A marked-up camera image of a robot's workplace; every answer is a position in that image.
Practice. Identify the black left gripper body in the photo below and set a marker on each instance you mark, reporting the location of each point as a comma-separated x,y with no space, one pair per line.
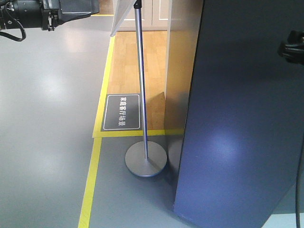
58,12

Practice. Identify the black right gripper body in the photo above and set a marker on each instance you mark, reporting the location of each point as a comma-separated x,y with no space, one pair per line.
293,50

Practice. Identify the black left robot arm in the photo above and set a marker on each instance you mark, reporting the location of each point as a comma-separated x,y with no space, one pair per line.
16,13

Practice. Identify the dark grey fridge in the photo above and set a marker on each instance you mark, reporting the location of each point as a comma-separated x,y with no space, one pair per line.
245,121

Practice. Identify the white cabinet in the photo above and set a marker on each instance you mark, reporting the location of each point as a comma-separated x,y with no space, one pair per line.
171,15

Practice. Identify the dark floor sign sticker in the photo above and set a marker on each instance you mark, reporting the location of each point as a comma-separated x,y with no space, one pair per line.
122,112

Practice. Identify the silver sign stand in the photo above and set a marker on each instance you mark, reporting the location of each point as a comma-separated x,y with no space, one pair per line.
146,158

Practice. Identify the yellow floor tape line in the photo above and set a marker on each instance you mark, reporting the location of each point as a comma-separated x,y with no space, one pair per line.
113,197

